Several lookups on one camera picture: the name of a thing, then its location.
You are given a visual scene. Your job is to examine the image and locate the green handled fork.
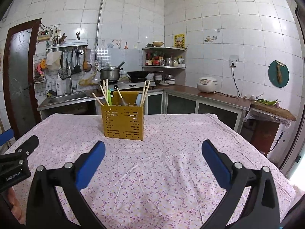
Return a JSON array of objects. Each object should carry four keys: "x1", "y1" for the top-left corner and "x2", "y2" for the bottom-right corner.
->
[{"x1": 107, "y1": 89, "x2": 112, "y2": 106}]

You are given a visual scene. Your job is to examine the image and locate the dark metal spoon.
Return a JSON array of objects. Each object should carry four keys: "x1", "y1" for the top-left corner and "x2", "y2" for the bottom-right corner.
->
[{"x1": 116, "y1": 88, "x2": 128, "y2": 106}]

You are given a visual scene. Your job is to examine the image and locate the light blue spatula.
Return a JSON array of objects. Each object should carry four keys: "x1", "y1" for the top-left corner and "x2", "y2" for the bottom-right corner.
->
[{"x1": 136, "y1": 93, "x2": 142, "y2": 106}]

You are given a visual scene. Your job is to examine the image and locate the kitchen counter cabinets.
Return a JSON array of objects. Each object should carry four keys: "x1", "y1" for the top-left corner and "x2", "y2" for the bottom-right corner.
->
[{"x1": 37, "y1": 85, "x2": 251, "y2": 133}]

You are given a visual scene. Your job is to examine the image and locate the person left hand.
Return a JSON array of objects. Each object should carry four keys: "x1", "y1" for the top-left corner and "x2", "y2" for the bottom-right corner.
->
[{"x1": 7, "y1": 187, "x2": 25, "y2": 224}]

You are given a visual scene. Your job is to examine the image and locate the blue chair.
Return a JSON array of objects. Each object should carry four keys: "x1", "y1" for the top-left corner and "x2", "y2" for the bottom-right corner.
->
[{"x1": 0, "y1": 129, "x2": 14, "y2": 146}]

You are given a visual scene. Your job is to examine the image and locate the steel sink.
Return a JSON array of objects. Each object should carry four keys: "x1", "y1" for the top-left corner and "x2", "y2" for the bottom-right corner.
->
[{"x1": 48, "y1": 92, "x2": 87, "y2": 103}]

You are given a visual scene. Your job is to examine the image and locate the white soap bottle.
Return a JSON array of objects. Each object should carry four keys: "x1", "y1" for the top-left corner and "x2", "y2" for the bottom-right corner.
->
[{"x1": 56, "y1": 74, "x2": 63, "y2": 96}]

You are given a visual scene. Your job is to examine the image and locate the sink faucet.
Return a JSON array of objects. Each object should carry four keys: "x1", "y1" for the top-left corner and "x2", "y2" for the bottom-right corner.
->
[{"x1": 67, "y1": 61, "x2": 77, "y2": 94}]

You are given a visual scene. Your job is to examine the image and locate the floral pink tablecloth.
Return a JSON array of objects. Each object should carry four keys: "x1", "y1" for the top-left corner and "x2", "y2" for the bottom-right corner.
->
[{"x1": 9, "y1": 114, "x2": 296, "y2": 228}]

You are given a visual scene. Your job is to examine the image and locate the wooden cutting board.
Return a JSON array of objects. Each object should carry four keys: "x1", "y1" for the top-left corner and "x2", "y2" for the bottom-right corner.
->
[{"x1": 251, "y1": 101, "x2": 296, "y2": 122}]

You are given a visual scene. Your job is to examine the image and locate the yellow perforated utensil holder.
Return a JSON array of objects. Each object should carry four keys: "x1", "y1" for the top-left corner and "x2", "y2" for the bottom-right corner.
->
[{"x1": 101, "y1": 91, "x2": 144, "y2": 141}]

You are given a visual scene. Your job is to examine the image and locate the brown door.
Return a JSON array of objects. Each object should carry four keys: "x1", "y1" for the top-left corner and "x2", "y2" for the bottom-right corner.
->
[{"x1": 3, "y1": 19, "x2": 41, "y2": 139}]

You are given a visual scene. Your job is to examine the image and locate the gas stove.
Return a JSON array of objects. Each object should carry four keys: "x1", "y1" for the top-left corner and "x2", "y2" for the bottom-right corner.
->
[{"x1": 95, "y1": 79, "x2": 156, "y2": 92}]

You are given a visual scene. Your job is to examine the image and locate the steel cooking pot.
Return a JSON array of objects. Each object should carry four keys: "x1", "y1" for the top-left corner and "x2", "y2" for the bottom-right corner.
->
[{"x1": 97, "y1": 61, "x2": 125, "y2": 82}]

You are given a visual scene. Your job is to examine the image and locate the white rice cooker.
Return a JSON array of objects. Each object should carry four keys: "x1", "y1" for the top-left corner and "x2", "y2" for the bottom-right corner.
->
[{"x1": 197, "y1": 77, "x2": 218, "y2": 93}]

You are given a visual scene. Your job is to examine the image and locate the green round cutting board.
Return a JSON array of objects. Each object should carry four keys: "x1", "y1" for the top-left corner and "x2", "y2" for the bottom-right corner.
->
[{"x1": 268, "y1": 60, "x2": 290, "y2": 88}]

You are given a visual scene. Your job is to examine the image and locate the black wok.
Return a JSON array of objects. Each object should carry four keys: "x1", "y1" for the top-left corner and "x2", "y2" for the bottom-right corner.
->
[{"x1": 125, "y1": 71, "x2": 163, "y2": 81}]

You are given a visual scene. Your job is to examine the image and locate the stacked white plates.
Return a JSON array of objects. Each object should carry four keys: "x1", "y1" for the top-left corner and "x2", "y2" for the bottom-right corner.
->
[{"x1": 154, "y1": 73, "x2": 176, "y2": 86}]

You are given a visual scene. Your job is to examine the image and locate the corner shelf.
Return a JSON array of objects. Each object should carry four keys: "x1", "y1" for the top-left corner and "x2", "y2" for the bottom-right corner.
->
[{"x1": 142, "y1": 47, "x2": 187, "y2": 85}]

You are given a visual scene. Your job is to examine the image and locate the beige bowl on shelf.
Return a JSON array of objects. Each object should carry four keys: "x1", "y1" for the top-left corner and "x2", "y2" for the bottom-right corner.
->
[{"x1": 152, "y1": 41, "x2": 164, "y2": 47}]

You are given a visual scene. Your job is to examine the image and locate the wall utensil rack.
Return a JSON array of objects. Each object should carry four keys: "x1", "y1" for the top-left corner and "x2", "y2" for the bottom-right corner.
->
[{"x1": 46, "y1": 41, "x2": 88, "y2": 53}]

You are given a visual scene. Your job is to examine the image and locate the black power cable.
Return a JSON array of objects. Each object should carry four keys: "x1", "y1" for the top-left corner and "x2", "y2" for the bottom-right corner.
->
[{"x1": 214, "y1": 62, "x2": 240, "y2": 98}]

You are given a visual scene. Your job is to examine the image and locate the wall power outlet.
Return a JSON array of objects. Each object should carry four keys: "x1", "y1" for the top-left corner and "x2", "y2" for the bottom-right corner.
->
[{"x1": 229, "y1": 55, "x2": 239, "y2": 68}]

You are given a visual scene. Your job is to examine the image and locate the yellow wall poster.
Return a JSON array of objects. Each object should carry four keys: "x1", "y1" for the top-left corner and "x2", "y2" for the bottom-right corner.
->
[{"x1": 174, "y1": 34, "x2": 185, "y2": 49}]

